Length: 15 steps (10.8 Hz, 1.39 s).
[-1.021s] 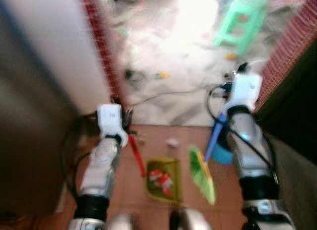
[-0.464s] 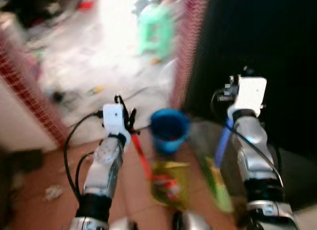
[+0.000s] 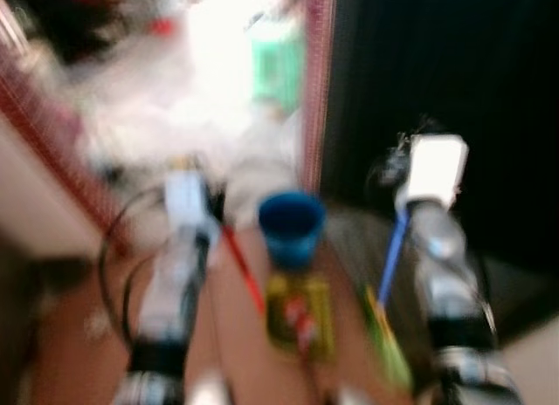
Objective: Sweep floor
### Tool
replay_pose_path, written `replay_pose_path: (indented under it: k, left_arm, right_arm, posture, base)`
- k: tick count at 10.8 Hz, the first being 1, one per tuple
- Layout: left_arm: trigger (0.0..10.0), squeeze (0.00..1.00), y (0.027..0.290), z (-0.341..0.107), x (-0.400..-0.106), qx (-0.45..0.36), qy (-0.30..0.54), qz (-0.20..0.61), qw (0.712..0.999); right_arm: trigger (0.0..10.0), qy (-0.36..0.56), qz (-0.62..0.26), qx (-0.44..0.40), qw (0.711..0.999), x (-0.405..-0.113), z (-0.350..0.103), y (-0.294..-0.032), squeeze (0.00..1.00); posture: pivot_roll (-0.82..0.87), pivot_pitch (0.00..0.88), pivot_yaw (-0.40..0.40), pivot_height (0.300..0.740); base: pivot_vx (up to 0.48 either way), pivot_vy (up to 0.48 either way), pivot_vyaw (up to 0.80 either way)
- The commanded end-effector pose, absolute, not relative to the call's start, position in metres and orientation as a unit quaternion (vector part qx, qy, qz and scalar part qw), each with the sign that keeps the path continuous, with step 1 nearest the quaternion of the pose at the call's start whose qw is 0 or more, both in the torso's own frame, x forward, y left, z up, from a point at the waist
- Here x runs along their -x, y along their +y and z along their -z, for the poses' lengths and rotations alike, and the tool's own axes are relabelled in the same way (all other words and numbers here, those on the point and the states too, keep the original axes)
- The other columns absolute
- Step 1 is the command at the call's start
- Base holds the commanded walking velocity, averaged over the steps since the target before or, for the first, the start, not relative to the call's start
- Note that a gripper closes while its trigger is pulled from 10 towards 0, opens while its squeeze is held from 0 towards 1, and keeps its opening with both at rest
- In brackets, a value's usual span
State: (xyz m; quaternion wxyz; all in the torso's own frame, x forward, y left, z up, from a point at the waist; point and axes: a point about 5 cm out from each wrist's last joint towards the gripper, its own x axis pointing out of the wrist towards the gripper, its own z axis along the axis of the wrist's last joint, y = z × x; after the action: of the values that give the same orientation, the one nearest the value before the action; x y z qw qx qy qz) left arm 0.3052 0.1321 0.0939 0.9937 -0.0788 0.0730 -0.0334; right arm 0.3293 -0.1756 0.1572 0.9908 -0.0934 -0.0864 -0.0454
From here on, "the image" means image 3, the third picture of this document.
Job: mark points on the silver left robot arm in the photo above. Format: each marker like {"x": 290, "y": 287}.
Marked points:
{"x": 170, "y": 291}

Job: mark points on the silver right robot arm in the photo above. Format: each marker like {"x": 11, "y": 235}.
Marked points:
{"x": 445, "y": 283}

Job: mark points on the white floor sheet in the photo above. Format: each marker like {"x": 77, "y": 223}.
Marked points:
{"x": 175, "y": 108}

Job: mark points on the blue plastic cup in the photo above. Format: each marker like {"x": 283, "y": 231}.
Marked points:
{"x": 291, "y": 226}

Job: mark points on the yellow bottle with red label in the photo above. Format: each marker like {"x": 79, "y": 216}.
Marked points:
{"x": 300, "y": 313}

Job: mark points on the green plastic basket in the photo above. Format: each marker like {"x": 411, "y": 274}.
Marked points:
{"x": 278, "y": 69}

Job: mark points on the small red object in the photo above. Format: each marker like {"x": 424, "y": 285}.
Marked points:
{"x": 161, "y": 26}

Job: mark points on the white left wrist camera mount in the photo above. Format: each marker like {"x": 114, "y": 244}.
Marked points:
{"x": 185, "y": 200}

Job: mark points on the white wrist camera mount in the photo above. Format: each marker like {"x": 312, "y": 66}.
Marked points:
{"x": 185, "y": 200}
{"x": 435, "y": 169}

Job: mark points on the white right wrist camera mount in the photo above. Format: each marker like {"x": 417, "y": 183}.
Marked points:
{"x": 435, "y": 169}

